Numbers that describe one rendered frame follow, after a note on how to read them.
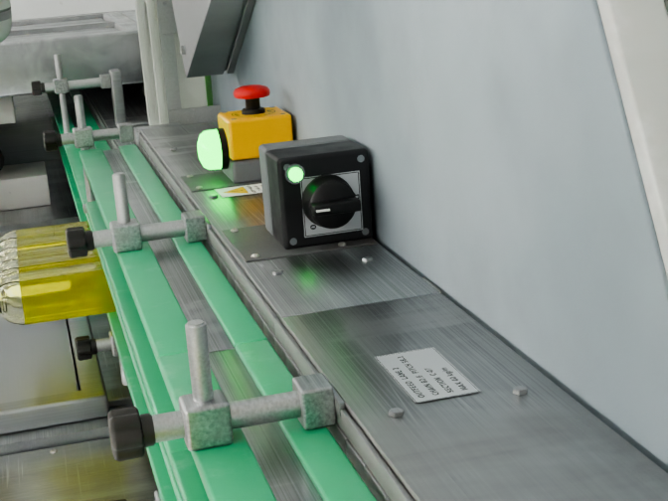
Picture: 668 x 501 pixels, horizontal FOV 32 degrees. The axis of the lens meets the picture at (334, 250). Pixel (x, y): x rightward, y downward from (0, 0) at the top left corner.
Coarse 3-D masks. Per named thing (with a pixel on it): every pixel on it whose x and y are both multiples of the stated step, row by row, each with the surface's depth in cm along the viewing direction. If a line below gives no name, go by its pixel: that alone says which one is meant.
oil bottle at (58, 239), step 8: (16, 240) 162; (24, 240) 162; (32, 240) 162; (40, 240) 161; (48, 240) 161; (56, 240) 161; (64, 240) 161; (0, 248) 161; (8, 248) 159; (16, 248) 159; (24, 248) 159; (32, 248) 159; (0, 256) 159
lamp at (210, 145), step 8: (216, 128) 129; (200, 136) 128; (208, 136) 127; (216, 136) 127; (224, 136) 127; (200, 144) 127; (208, 144) 127; (216, 144) 127; (224, 144) 127; (200, 152) 127; (208, 152) 127; (216, 152) 127; (224, 152) 127; (200, 160) 128; (208, 160) 127; (216, 160) 127; (224, 160) 127; (208, 168) 128; (216, 168) 128; (224, 168) 129
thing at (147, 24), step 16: (144, 0) 171; (144, 16) 184; (144, 32) 184; (144, 48) 185; (160, 48) 171; (144, 64) 186; (160, 64) 171; (144, 80) 186; (160, 80) 171; (160, 96) 171; (160, 112) 172
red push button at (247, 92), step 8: (240, 88) 127; (248, 88) 127; (256, 88) 127; (264, 88) 127; (240, 96) 127; (248, 96) 127; (256, 96) 127; (264, 96) 127; (248, 104) 128; (256, 104) 128
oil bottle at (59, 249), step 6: (54, 246) 158; (60, 246) 158; (66, 246) 158; (12, 252) 156; (18, 252) 156; (24, 252) 156; (30, 252) 156; (36, 252) 155; (42, 252) 155; (48, 252) 155; (54, 252) 155; (60, 252) 155; (6, 258) 154; (12, 258) 154; (0, 264) 154
